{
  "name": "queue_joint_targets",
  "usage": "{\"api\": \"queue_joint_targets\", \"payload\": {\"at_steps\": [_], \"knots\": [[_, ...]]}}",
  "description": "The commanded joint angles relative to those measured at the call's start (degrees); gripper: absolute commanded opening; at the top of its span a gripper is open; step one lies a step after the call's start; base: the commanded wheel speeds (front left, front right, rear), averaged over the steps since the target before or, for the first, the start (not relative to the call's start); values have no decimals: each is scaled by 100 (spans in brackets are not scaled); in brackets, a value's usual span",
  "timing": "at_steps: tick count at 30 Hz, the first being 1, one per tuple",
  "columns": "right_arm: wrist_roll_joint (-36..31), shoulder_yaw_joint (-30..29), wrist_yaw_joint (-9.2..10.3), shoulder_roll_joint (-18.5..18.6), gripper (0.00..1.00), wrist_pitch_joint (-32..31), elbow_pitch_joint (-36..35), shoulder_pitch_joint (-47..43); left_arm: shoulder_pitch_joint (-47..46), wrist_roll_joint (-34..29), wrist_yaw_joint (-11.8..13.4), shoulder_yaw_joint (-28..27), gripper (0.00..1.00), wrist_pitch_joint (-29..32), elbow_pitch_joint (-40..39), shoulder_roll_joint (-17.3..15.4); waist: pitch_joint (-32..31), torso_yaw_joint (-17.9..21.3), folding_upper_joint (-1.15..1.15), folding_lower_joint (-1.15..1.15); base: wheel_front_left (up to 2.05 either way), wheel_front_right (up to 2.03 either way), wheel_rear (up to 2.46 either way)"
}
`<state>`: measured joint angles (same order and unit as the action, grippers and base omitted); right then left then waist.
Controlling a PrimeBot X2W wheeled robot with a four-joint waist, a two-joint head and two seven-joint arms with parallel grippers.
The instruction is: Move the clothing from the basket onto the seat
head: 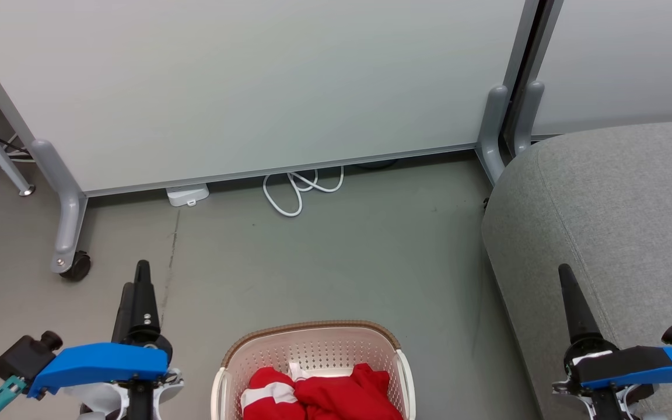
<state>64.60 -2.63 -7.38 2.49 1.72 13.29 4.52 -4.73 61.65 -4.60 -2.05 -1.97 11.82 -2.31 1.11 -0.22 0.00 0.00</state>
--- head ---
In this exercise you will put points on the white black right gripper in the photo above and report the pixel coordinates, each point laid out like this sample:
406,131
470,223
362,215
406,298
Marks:
601,402

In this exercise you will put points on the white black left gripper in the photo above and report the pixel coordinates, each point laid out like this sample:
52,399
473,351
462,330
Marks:
108,399

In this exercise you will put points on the red white garment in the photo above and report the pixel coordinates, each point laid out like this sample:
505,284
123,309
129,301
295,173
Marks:
342,399

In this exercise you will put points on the grey fabric sofa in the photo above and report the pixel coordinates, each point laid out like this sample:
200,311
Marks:
616,221

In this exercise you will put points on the black caster wheel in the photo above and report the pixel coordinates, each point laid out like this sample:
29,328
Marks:
77,267

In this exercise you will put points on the grey partition leg with caster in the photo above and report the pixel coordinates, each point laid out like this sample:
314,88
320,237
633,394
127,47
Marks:
67,204

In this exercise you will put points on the white power adapter box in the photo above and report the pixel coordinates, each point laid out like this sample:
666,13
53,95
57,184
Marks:
188,194

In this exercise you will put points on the white perforated laundry basket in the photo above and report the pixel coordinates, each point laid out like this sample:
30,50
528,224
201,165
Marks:
312,350

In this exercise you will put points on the large white partition panel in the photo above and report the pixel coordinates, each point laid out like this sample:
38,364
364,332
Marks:
242,87

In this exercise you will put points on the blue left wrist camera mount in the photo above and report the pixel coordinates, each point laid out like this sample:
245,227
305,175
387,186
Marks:
102,360

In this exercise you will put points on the blue black right wrist camera mount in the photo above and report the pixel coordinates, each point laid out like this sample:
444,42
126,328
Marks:
639,364

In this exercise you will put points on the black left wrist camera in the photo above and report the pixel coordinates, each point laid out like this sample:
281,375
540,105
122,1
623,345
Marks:
25,356

